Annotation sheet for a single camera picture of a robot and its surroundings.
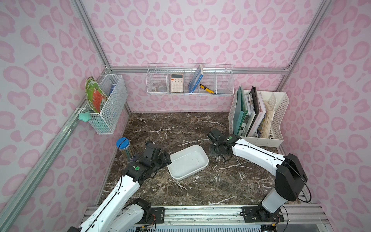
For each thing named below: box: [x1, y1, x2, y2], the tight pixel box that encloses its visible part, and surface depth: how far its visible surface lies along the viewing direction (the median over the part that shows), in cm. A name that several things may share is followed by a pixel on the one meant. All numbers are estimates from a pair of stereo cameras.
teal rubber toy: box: [78, 110, 92, 123], surface depth 64 cm
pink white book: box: [247, 93, 267, 137], surface depth 90 cm
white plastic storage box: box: [167, 145, 210, 181], surface depth 94 cm
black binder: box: [245, 86, 260, 137], surface depth 89 cm
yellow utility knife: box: [199, 84, 215, 94], surface depth 100 cm
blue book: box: [188, 64, 204, 95], surface depth 90 cm
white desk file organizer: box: [228, 89, 290, 147], surface depth 94 cm
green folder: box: [232, 85, 249, 136], surface depth 86 cm
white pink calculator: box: [170, 73, 185, 93], surface depth 97 cm
